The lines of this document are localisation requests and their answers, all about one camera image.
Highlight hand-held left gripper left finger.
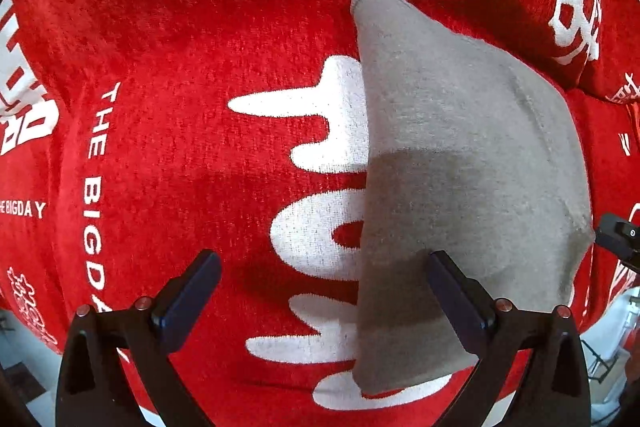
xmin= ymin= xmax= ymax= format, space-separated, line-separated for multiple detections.
xmin=55 ymin=250 xmax=222 ymax=427

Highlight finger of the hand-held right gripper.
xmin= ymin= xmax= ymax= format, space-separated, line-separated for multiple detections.
xmin=596 ymin=213 xmax=640 ymax=273

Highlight grey small garment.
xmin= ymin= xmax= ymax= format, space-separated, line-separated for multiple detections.
xmin=350 ymin=0 xmax=597 ymax=396

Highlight black wire rack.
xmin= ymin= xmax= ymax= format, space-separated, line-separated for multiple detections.
xmin=580 ymin=336 xmax=627 ymax=389

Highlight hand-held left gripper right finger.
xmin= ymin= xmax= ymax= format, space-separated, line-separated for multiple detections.
xmin=426 ymin=250 xmax=592 ymax=427

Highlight red printed blanket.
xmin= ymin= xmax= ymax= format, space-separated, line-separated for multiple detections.
xmin=0 ymin=0 xmax=640 ymax=427

